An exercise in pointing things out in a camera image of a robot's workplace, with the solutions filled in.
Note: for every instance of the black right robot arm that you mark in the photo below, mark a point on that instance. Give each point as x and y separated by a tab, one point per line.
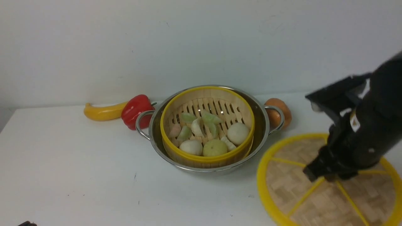
366	111

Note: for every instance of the pink dumpling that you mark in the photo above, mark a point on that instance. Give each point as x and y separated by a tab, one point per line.
175	130

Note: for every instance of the brown potato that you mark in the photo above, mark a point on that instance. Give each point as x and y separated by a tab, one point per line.
274	116

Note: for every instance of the red bell pepper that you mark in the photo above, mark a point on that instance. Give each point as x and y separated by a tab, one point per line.
134	108

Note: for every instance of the yellow rimmed bamboo steamer basket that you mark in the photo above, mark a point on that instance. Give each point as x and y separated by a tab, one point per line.
223	102

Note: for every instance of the yellow banana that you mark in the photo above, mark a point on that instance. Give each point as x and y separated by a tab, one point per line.
107	113

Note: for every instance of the yellow bamboo steamer lid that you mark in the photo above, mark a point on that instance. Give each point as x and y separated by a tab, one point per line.
372	198

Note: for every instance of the yellow-green round bun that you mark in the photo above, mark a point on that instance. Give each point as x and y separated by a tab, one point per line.
214	148

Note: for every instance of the white round bun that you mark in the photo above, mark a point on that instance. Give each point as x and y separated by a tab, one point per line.
193	147
238	133

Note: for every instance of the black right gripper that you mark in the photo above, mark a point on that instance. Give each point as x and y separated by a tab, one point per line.
345	152

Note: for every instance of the white dumpling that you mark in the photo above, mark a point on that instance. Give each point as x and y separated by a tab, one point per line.
197	128
230	146

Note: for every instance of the stainless steel pot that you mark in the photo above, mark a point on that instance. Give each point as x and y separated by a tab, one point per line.
148	126

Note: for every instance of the green dumpling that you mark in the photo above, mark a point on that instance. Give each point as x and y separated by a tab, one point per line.
213	130
184	134
208	117
187	118

